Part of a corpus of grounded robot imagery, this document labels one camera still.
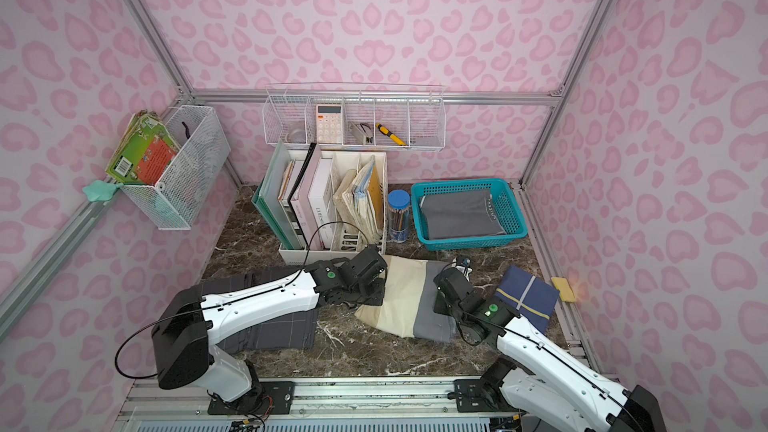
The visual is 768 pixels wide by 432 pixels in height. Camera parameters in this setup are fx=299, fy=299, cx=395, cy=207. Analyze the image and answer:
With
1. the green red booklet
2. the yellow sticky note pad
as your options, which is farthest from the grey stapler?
the yellow sticky note pad

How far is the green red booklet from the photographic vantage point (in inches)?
26.6

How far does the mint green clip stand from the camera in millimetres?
631

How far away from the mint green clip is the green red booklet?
25 millimetres
